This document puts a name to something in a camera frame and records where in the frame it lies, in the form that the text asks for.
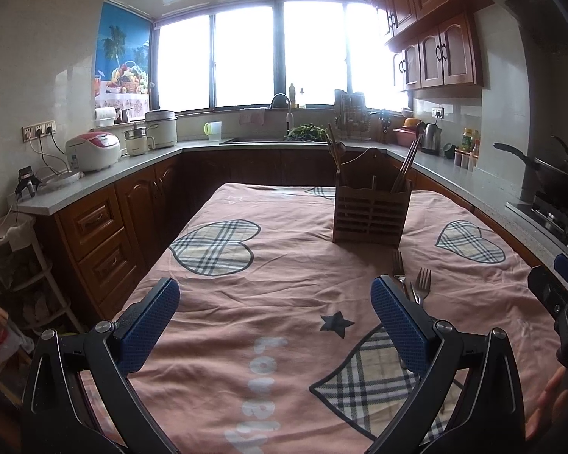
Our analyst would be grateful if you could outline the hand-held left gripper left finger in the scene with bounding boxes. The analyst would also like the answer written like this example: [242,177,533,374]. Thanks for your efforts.
[21,277,181,454]

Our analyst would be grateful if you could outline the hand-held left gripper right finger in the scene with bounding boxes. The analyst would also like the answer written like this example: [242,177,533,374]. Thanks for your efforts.
[369,274,527,454]

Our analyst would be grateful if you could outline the slatted wooden utensil holder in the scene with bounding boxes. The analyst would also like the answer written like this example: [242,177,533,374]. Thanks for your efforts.
[332,148,412,249]

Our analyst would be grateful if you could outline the brown wooden chopstick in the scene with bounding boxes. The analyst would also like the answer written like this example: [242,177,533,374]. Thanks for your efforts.
[394,134,423,193]
[392,135,422,194]
[390,142,417,194]
[390,138,419,194]

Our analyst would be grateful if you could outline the person's right hand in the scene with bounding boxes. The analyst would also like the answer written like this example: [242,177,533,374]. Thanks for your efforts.
[525,366,568,442]

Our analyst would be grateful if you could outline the gas stove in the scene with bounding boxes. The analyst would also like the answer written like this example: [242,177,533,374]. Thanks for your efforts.
[506,191,568,252]

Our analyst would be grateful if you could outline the wooden base cabinets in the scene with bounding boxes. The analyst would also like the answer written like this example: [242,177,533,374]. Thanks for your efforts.
[57,148,545,322]

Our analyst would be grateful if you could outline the black wok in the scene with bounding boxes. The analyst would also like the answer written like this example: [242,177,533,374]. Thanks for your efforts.
[493,135,568,199]

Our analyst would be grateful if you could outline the pink blanket with plaid hearts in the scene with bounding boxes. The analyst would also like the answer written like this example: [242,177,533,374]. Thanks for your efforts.
[83,182,550,454]

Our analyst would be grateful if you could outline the white storage rack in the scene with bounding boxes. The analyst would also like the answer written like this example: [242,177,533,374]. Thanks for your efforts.
[0,218,83,341]

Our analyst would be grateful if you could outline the white plate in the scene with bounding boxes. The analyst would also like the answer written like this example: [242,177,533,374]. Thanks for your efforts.
[40,170,84,191]

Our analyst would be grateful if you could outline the white and pink rice cooker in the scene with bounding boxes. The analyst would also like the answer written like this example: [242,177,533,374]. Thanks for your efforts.
[65,131,122,172]

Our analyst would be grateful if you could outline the small white electric pot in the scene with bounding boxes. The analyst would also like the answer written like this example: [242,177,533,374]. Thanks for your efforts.
[123,124,156,156]

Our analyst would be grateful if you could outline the small black clamp stand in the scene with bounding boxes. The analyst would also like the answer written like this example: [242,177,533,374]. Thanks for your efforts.
[16,166,41,197]

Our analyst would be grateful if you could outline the stainless steel kettle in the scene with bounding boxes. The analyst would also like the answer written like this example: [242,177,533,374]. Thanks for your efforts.
[419,122,443,156]

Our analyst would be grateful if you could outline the pink plastic basin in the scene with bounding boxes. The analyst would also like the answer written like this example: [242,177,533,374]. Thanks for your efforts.
[392,127,420,147]

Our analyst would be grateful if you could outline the large cream rice cooker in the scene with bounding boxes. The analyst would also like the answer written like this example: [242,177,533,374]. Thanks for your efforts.
[144,110,178,149]

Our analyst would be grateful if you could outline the long dark wooden utensil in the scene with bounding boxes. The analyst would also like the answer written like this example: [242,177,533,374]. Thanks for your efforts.
[327,123,340,172]

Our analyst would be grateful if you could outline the kitchen tool holder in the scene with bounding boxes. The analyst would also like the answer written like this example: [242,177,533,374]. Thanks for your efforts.
[376,109,392,143]

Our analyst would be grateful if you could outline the kitchen sink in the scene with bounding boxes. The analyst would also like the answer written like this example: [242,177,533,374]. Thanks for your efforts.
[220,137,287,145]

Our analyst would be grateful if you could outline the green vegetables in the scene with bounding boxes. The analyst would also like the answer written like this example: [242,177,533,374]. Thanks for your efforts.
[286,124,329,143]

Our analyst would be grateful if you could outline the metal dish rack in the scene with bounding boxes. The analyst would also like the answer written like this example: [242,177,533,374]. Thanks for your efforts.
[334,90,372,140]

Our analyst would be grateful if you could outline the curved kitchen faucet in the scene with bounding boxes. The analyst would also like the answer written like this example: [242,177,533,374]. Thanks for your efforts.
[270,93,295,139]

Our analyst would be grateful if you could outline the palm tree fruit poster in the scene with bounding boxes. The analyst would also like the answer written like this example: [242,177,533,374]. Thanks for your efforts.
[95,2,151,109]

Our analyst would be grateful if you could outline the kitchen window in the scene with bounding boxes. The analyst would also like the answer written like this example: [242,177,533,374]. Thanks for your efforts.
[150,0,410,112]

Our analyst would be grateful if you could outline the black power cable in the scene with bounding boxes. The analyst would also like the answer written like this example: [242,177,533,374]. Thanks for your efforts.
[32,130,73,172]

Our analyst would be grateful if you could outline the wall power outlets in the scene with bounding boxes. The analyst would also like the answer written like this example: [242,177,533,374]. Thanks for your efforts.
[21,120,58,143]

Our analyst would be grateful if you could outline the wooden wall cabinets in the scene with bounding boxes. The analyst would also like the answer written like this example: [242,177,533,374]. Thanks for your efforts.
[367,0,499,92]

